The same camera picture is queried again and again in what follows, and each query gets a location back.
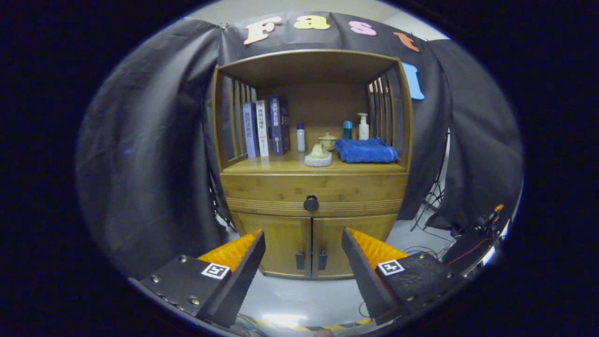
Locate floor cables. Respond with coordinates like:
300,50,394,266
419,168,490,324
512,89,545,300
402,227,457,263

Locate folded blue towel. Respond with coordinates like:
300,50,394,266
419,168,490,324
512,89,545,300
335,137,398,164

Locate black equipment with orange tip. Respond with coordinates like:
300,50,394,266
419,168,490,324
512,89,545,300
442,204,511,277

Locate dark blue book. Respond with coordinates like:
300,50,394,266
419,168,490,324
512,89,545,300
268,95,291,156

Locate light blue book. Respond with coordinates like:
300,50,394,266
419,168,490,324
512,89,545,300
242,102,259,159

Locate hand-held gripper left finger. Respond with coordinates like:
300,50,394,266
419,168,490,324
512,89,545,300
129,229,266,329

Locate wooden cabinet door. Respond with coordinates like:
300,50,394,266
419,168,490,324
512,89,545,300
233,213,313,278
311,214,398,279

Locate black backdrop cloth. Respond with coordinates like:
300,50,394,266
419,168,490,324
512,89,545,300
75,12,524,281

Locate wooden countertop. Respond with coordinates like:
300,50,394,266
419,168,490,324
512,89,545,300
224,149,407,176

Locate white book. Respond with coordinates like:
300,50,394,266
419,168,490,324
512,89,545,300
256,100,270,157

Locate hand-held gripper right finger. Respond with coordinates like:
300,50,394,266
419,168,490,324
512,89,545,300
341,227,465,327

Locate wooden cabinet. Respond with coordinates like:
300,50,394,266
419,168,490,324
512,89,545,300
212,49,415,280

